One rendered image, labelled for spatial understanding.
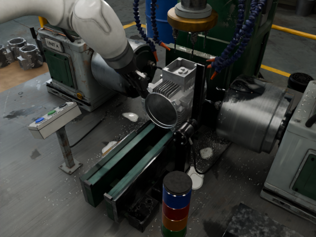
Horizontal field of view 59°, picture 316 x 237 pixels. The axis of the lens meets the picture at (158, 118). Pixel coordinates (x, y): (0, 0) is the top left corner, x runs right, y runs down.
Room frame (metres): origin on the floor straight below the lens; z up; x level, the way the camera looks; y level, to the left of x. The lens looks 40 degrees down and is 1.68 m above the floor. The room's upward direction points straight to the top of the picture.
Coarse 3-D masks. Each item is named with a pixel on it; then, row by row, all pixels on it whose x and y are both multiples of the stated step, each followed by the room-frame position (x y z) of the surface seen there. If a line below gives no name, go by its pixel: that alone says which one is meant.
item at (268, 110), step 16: (240, 80) 0.83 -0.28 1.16; (256, 80) 0.83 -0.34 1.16; (224, 96) 0.78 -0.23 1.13; (240, 96) 0.76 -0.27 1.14; (256, 96) 0.75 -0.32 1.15; (272, 96) 0.74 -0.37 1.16; (288, 96) 0.75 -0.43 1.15; (224, 112) 0.74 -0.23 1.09; (240, 112) 0.72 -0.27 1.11; (256, 112) 0.70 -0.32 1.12; (272, 112) 0.69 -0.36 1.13; (288, 112) 0.74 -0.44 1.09; (224, 128) 0.73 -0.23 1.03; (240, 128) 0.70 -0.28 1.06; (256, 128) 0.67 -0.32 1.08; (272, 128) 0.66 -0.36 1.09; (240, 144) 0.71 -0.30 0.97; (256, 144) 0.66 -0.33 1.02; (272, 144) 0.67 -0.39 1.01
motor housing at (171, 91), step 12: (156, 84) 0.95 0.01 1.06; (168, 84) 0.88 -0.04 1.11; (156, 96) 0.95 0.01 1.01; (168, 96) 0.83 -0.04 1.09; (180, 96) 0.85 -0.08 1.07; (192, 96) 0.87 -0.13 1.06; (204, 96) 0.94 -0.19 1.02; (144, 108) 0.89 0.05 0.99; (156, 108) 0.92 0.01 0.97; (168, 108) 0.95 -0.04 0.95; (180, 108) 0.81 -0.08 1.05; (156, 120) 0.87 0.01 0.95; (168, 120) 0.87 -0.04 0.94; (180, 120) 0.80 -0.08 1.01
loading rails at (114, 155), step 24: (120, 144) 0.74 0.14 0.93; (144, 144) 0.80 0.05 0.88; (168, 144) 0.76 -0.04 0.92; (96, 168) 0.63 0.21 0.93; (120, 168) 0.68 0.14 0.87; (144, 168) 0.63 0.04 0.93; (96, 192) 0.57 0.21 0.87; (120, 192) 0.53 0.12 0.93; (144, 192) 0.61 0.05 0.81; (120, 216) 0.51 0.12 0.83
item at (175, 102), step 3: (150, 87) 0.89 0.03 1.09; (150, 90) 0.88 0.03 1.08; (174, 99) 0.82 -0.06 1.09; (177, 99) 0.82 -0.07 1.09; (171, 102) 0.81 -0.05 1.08; (174, 102) 0.80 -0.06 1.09; (177, 102) 0.81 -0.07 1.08; (180, 102) 0.81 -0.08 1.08; (174, 105) 0.80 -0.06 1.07; (177, 105) 0.80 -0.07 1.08; (147, 117) 0.88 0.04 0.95; (174, 126) 0.81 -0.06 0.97; (177, 126) 0.81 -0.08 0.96; (171, 129) 0.81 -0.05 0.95; (174, 129) 0.80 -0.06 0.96
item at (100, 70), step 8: (128, 40) 1.14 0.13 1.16; (136, 48) 1.07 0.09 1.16; (144, 48) 1.11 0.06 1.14; (96, 56) 1.09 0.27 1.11; (136, 56) 1.06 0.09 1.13; (144, 56) 1.10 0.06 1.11; (152, 56) 1.15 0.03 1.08; (96, 64) 1.08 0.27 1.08; (104, 64) 1.06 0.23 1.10; (136, 64) 1.06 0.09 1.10; (144, 64) 1.10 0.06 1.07; (152, 64) 1.11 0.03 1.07; (96, 72) 1.07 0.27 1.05; (104, 72) 1.04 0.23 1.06; (112, 72) 1.02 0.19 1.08; (152, 72) 1.15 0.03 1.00; (104, 80) 1.05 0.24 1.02; (112, 80) 1.02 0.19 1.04; (120, 80) 0.99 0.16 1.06; (112, 88) 1.04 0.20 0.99; (120, 88) 1.00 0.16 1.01; (128, 88) 1.01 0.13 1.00; (128, 96) 1.01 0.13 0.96; (136, 96) 1.05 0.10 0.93
